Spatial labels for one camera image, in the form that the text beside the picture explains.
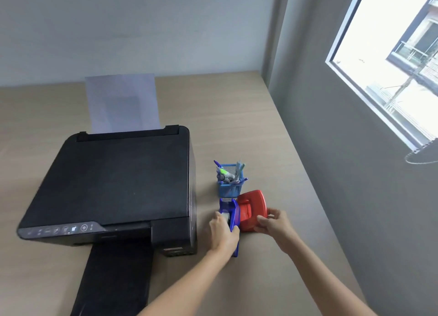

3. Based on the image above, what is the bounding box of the person's right hand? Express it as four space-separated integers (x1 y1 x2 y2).
253 208 299 255

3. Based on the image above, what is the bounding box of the person's left hand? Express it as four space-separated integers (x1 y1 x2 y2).
209 210 240 255

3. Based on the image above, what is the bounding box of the blue tape dispenser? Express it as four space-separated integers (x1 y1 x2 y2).
219 198 241 258

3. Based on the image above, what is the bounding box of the red hole punch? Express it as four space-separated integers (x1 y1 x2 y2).
237 189 266 233

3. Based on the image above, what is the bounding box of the person's left forearm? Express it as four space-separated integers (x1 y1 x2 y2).
136 247 230 316

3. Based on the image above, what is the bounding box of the person's right forearm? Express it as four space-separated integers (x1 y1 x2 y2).
283 236 378 316

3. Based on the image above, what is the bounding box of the blue mesh pen holder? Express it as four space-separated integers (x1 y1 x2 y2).
218 163 244 199

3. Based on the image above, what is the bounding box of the bunch of pens and markers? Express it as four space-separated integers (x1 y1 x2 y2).
214 159 248 186

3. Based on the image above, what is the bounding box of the black inkjet printer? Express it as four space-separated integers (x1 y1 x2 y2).
16 125 198 316

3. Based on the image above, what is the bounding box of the white paper sheet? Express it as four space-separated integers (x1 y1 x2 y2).
85 73 161 134

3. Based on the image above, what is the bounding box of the window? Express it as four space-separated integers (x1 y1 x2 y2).
325 0 438 152

